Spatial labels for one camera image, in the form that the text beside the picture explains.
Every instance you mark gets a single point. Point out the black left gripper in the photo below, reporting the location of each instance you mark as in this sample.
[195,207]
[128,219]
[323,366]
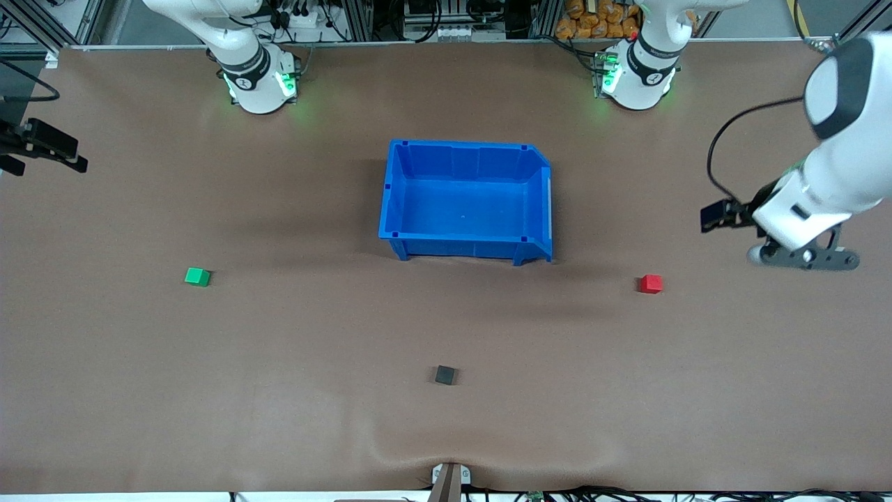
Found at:
[743,210]

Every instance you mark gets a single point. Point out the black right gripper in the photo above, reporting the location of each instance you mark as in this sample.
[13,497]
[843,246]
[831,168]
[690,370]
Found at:
[28,139]

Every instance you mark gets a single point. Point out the red cube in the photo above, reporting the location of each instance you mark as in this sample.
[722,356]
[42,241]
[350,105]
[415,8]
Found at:
[651,283]

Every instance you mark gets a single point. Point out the green cube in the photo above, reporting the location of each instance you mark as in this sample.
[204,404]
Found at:
[197,277]

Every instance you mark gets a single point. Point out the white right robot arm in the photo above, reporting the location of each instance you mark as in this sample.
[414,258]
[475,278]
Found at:
[254,73]

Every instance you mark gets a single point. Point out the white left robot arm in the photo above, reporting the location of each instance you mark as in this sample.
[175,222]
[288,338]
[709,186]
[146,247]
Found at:
[847,164]

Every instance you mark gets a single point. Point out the black cube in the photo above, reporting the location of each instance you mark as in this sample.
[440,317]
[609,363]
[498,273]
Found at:
[445,375]

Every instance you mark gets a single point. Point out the orange snack bags pile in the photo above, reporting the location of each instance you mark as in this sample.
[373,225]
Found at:
[596,19]

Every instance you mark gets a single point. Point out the blue plastic storage bin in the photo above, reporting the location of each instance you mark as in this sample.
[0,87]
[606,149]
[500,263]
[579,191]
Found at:
[463,206]

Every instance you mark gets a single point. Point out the white power strip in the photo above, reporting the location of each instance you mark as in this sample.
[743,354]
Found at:
[303,19]

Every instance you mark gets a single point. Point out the aluminium extrusion post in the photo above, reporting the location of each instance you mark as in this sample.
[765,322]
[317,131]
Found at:
[449,482]

